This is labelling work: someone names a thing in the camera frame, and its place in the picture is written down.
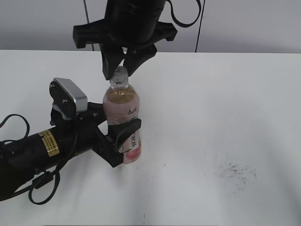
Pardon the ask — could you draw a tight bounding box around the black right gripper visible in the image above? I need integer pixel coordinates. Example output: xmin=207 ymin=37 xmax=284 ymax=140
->
xmin=72 ymin=0 xmax=177 ymax=81

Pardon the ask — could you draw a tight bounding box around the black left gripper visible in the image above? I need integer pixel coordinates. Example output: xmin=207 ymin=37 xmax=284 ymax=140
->
xmin=51 ymin=102 xmax=142 ymax=168

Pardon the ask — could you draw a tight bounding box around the pink oolong tea bottle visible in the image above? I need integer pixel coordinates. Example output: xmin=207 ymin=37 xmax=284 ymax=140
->
xmin=103 ymin=83 xmax=142 ymax=164

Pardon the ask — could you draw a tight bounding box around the white bottle cap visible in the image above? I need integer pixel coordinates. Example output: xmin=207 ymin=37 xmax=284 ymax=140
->
xmin=110 ymin=66 xmax=128 ymax=85

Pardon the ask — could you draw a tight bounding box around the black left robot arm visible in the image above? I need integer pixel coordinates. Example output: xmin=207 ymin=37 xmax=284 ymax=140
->
xmin=0 ymin=102 xmax=142 ymax=205

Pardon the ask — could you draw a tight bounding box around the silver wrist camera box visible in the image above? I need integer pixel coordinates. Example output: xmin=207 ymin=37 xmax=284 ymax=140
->
xmin=49 ymin=78 xmax=87 ymax=120

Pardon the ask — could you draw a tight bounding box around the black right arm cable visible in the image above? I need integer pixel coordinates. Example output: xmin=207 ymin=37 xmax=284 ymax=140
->
xmin=167 ymin=0 xmax=203 ymax=27

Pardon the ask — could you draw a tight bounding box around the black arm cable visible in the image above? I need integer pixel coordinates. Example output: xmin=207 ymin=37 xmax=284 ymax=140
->
xmin=0 ymin=114 xmax=78 ymax=205
xmin=167 ymin=0 xmax=203 ymax=27

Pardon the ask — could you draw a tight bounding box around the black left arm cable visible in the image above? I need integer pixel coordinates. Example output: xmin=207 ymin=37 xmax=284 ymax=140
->
xmin=0 ymin=114 xmax=78 ymax=205

